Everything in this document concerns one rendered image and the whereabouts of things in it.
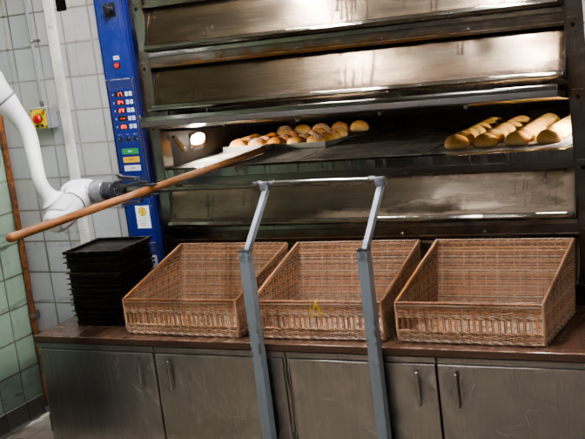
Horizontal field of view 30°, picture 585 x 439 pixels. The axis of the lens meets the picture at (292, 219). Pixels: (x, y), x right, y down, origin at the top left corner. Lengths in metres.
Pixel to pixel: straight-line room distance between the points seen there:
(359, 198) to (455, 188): 0.41
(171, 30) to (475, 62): 1.35
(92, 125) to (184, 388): 1.34
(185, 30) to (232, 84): 0.31
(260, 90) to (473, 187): 0.97
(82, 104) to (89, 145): 0.19
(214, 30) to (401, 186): 1.03
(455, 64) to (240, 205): 1.15
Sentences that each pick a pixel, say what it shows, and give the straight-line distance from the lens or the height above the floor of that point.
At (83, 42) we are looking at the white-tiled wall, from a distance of 5.04.
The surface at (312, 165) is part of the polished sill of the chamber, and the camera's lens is 4.52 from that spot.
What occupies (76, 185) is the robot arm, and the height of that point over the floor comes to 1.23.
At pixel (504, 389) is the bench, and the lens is 3.87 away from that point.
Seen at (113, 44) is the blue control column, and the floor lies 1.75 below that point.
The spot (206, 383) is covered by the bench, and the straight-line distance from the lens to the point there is 4.38.
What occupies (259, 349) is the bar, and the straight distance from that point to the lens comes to 4.13.
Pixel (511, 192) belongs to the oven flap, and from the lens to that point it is 4.24.
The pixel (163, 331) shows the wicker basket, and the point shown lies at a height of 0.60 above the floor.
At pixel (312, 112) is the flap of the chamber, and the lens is 4.31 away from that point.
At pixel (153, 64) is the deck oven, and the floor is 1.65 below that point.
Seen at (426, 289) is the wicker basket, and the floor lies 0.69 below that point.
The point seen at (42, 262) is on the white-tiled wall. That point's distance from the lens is 5.42.
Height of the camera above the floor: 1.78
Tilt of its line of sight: 11 degrees down
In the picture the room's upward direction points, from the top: 7 degrees counter-clockwise
